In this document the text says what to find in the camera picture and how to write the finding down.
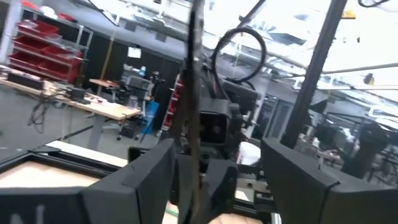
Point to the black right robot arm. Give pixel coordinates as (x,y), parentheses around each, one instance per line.
(242,93)

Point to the black table border frame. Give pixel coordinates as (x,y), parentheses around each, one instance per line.
(46,155)

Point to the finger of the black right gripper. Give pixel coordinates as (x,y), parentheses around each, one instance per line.
(182,193)
(220,193)

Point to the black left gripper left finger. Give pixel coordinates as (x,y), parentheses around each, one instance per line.
(124,199)

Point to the wooden workbench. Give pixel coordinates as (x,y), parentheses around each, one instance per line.
(109,110)

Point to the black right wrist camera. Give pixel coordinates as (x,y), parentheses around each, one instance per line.
(214,124)

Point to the shelf with red bins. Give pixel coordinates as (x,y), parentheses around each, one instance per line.
(46,56)

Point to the blue bin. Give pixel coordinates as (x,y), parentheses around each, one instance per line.
(151,116)

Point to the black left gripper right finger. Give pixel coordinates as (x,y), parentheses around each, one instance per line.
(311,199)

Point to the black aluminium frame post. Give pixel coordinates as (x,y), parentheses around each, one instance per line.
(311,77)

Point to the beige cup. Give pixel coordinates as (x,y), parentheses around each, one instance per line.
(236,219)

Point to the narrow red bin rack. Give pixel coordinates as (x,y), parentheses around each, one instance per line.
(174,105)

